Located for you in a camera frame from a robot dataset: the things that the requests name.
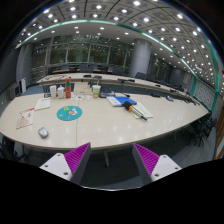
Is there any black office chair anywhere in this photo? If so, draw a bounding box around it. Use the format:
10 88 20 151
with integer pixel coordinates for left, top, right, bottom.
187 111 217 146

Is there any white box container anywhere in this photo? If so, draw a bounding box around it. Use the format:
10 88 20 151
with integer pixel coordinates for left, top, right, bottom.
50 85 56 99

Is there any long rear conference table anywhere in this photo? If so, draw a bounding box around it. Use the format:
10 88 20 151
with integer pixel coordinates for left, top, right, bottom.
37 73 193 99

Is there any round teal mouse pad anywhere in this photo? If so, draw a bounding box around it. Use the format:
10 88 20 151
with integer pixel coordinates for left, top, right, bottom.
57 106 82 121

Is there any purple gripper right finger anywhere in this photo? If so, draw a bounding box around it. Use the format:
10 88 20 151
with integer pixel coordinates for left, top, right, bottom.
132 144 181 185

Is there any white jar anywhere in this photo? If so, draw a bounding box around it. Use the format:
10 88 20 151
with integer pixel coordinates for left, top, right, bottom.
57 86 65 99

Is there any red tall bottle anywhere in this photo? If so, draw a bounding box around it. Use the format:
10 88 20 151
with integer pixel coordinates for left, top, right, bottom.
65 77 71 99

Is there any white paper sheet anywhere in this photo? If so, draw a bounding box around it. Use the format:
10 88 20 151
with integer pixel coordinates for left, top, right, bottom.
35 98 51 110

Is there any white open notebook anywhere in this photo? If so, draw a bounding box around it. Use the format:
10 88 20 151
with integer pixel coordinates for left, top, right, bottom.
132 102 153 119

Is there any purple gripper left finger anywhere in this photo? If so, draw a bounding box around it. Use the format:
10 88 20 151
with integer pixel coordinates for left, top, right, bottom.
41 143 91 185

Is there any red patterned booklet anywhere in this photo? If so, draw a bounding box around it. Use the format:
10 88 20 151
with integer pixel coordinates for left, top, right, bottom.
16 108 34 129

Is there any white cup with green band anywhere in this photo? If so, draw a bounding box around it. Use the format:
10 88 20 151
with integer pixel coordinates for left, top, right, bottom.
92 85 101 98

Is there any black orange tool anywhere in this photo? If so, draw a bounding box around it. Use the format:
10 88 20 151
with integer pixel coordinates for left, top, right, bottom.
123 101 146 120

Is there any grey round pillar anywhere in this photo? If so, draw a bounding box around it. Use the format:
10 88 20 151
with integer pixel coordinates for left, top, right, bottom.
129 38 152 77

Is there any grey computer mouse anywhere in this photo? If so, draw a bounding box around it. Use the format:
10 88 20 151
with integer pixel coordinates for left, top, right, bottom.
38 127 49 139

